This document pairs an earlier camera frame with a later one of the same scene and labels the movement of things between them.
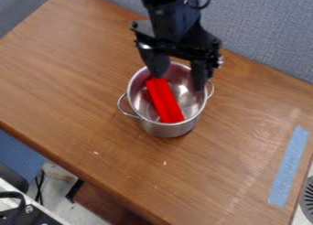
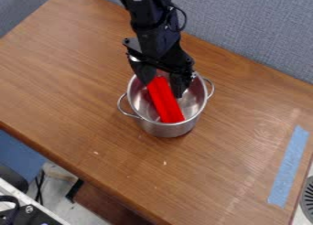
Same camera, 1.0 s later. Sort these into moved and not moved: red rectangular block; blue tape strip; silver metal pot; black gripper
Moved: black gripper
Not moved: silver metal pot; red rectangular block; blue tape strip
